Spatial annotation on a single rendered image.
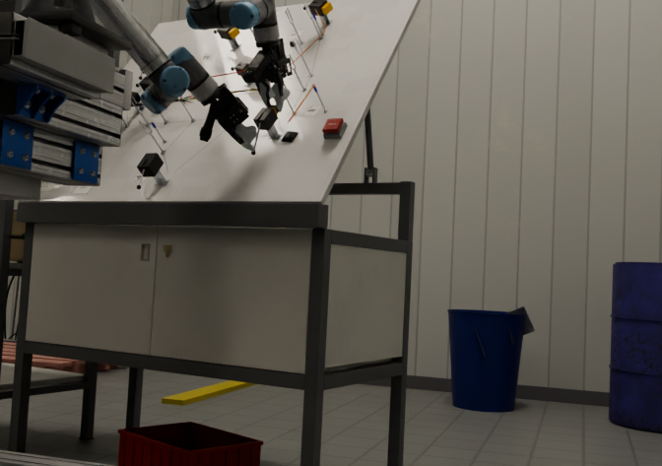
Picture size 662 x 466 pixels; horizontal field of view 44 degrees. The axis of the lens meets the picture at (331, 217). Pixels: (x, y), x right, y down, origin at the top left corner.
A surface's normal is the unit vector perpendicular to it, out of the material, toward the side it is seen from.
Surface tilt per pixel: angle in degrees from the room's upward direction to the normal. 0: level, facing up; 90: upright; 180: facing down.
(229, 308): 90
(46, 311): 90
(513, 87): 90
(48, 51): 90
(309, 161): 52
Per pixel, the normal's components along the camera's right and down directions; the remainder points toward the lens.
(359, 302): 0.87, 0.01
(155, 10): 0.96, 0.03
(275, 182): -0.35, -0.68
